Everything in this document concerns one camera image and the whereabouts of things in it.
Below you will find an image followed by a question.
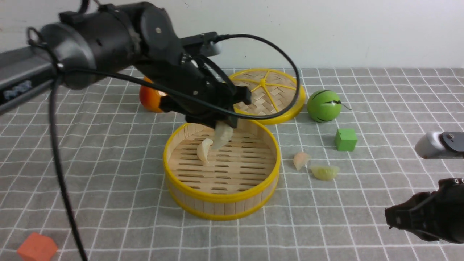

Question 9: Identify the grey checked tablecloth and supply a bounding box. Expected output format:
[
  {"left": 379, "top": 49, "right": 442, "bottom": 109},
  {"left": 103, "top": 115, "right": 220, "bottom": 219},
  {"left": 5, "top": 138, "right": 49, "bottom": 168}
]
[{"left": 0, "top": 67, "right": 464, "bottom": 261}]

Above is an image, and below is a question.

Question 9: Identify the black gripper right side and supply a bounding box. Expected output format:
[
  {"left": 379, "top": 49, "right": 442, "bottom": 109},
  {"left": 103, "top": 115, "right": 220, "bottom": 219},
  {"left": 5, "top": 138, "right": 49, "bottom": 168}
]
[{"left": 385, "top": 178, "right": 464, "bottom": 244}]

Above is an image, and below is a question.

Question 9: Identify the green dumpling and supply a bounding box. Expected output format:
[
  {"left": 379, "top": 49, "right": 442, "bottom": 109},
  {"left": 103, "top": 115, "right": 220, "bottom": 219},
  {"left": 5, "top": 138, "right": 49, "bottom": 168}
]
[{"left": 310, "top": 165, "right": 340, "bottom": 181}]

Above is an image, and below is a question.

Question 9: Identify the orange wooden cube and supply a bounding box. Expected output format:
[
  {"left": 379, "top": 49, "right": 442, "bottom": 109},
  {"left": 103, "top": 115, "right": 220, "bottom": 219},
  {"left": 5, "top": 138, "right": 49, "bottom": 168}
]
[{"left": 17, "top": 232, "right": 58, "bottom": 261}]

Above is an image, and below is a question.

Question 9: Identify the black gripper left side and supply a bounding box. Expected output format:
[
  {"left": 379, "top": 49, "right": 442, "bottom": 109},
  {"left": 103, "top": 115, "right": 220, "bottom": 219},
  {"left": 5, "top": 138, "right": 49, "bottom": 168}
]
[{"left": 136, "top": 55, "right": 252, "bottom": 128}]

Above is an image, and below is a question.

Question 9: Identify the black cable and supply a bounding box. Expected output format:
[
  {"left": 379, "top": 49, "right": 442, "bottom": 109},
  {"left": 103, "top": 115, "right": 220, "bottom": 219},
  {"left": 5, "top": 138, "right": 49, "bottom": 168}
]
[{"left": 27, "top": 27, "right": 301, "bottom": 261}]

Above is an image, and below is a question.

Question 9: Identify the orange toy pear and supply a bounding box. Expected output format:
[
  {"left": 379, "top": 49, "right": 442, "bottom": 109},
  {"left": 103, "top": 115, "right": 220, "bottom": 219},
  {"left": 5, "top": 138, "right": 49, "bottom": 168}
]
[{"left": 139, "top": 85, "right": 167, "bottom": 113}]

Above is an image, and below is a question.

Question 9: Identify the yellow rimmed woven steamer lid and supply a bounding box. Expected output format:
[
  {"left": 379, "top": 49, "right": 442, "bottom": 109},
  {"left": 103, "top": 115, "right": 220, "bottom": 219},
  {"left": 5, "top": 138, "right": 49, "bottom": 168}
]
[{"left": 230, "top": 68, "right": 297, "bottom": 116}]

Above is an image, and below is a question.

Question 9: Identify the green toy watermelon ball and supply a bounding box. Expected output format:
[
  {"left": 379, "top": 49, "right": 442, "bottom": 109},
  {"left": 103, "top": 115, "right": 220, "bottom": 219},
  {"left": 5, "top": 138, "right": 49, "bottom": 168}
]
[{"left": 307, "top": 90, "right": 352, "bottom": 123}]

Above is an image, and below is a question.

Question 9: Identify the green wooden cube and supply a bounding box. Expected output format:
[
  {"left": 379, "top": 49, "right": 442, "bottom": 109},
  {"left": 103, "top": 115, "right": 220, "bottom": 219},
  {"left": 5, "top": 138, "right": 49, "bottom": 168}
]
[{"left": 335, "top": 128, "right": 358, "bottom": 152}]

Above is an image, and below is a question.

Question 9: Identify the pink dumpling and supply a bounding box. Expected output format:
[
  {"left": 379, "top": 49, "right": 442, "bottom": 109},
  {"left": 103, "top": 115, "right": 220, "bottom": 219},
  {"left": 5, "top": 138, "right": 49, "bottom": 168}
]
[{"left": 293, "top": 151, "right": 311, "bottom": 171}]

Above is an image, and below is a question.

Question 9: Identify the white dumpling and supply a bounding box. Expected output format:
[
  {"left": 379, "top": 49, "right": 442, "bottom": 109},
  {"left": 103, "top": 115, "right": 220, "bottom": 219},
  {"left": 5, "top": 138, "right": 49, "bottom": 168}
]
[
  {"left": 211, "top": 121, "right": 234, "bottom": 150},
  {"left": 196, "top": 138, "right": 213, "bottom": 166}
]

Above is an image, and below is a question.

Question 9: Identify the yellow rimmed bamboo steamer tray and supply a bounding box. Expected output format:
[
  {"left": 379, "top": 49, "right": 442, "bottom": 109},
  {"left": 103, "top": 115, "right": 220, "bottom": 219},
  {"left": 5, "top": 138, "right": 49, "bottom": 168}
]
[{"left": 163, "top": 119, "right": 281, "bottom": 221}]

